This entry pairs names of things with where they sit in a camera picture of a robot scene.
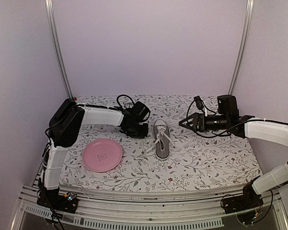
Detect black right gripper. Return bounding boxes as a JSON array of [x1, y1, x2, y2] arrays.
[[180, 112, 230, 133]]

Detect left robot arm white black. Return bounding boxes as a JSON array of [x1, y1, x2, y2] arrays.
[[37, 99, 150, 214]]

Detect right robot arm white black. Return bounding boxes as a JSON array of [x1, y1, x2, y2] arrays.
[[179, 95, 288, 214]]

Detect floral patterned table mat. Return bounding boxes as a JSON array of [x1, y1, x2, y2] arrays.
[[40, 95, 262, 194]]

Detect pink plastic plate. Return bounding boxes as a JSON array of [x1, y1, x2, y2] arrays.
[[82, 138, 123, 173]]

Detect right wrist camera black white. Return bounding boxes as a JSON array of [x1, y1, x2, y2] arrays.
[[193, 96, 206, 115]]

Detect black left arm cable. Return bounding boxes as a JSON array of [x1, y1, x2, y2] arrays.
[[116, 94, 137, 112]]

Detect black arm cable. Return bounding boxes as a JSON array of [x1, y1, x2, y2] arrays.
[[116, 94, 137, 112], [185, 100, 231, 139]]

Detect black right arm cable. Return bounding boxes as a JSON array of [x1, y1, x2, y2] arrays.
[[185, 100, 231, 139]]

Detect aluminium front rail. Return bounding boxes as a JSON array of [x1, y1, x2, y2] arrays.
[[11, 184, 288, 230]]

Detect right aluminium frame post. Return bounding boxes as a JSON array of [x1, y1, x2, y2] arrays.
[[228, 0, 254, 95]]

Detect aluminium frame post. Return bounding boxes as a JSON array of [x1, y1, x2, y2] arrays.
[[45, 0, 74, 99], [228, 0, 254, 95]]

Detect left aluminium frame post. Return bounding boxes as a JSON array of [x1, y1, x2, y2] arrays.
[[45, 0, 74, 99]]

